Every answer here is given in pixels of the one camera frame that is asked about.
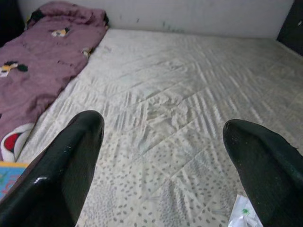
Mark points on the white plastic packet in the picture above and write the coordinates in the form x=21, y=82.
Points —
x=241, y=212

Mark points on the white quilted mattress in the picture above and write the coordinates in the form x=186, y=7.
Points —
x=177, y=94

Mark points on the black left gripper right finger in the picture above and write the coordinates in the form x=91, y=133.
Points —
x=272, y=177

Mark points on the pink cartoon print blanket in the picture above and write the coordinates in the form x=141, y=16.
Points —
x=35, y=71

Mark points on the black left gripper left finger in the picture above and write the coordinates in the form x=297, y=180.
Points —
x=54, y=177

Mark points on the colourful children's book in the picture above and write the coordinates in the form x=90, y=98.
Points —
x=9, y=179

